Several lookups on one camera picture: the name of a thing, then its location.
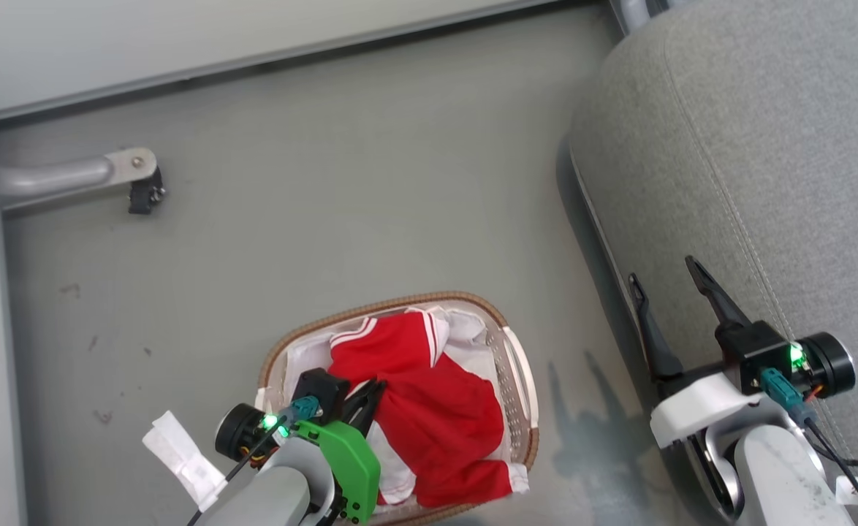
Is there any white left cable label tag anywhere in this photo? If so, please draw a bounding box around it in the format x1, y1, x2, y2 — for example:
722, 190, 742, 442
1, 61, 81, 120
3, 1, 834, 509
142, 410, 229, 513

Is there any woven-rim white laundry basket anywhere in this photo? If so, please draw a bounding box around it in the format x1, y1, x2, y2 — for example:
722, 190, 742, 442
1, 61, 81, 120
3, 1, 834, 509
256, 291, 540, 526

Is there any teal cable connector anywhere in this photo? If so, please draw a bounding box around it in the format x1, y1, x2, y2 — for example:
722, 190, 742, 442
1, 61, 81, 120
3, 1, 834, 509
759, 367, 819, 426
287, 395, 322, 426

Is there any grey fabric sofa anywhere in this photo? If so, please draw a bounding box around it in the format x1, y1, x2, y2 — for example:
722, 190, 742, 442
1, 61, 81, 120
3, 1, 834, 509
568, 0, 858, 526

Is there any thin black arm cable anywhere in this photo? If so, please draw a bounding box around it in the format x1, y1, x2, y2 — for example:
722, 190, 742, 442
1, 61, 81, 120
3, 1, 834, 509
802, 418, 858, 506
186, 415, 288, 526

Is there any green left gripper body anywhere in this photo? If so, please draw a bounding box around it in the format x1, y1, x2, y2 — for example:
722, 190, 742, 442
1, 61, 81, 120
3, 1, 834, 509
294, 419, 383, 525

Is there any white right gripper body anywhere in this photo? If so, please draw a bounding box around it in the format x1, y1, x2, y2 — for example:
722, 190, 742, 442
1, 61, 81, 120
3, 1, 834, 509
648, 369, 767, 449

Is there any black caster wheel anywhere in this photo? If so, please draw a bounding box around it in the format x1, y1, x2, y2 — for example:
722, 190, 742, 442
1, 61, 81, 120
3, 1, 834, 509
128, 168, 167, 216

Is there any teal right cable connector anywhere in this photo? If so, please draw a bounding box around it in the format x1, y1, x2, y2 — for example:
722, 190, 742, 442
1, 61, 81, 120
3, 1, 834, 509
759, 367, 819, 426

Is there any grey partition foot post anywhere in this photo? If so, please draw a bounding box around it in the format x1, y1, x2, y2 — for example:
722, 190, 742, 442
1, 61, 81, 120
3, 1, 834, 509
608, 0, 669, 36

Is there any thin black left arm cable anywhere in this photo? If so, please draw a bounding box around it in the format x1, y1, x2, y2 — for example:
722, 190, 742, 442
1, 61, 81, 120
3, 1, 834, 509
186, 415, 288, 526

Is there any grey metal partition leg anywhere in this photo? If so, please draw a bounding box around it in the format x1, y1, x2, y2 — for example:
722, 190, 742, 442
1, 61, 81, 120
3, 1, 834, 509
0, 148, 158, 207

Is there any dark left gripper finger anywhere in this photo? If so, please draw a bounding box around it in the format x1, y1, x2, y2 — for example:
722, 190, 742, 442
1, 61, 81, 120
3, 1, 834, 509
339, 378, 380, 430
356, 380, 388, 437

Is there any red and white sports clothing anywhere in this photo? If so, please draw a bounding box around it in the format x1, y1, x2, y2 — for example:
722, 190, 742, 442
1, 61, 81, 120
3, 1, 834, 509
327, 308, 530, 508

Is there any teal left cable connector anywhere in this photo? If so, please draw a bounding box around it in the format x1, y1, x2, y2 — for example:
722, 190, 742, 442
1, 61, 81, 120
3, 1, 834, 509
287, 395, 322, 426

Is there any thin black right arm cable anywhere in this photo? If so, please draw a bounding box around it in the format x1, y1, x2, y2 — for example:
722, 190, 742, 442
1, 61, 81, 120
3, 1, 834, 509
802, 418, 858, 506

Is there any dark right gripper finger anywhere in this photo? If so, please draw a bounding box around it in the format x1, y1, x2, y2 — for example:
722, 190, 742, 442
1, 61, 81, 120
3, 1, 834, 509
684, 256, 753, 335
627, 273, 686, 382

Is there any white basket liner fabric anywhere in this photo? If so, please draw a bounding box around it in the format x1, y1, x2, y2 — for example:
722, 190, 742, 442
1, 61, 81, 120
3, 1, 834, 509
262, 307, 506, 505

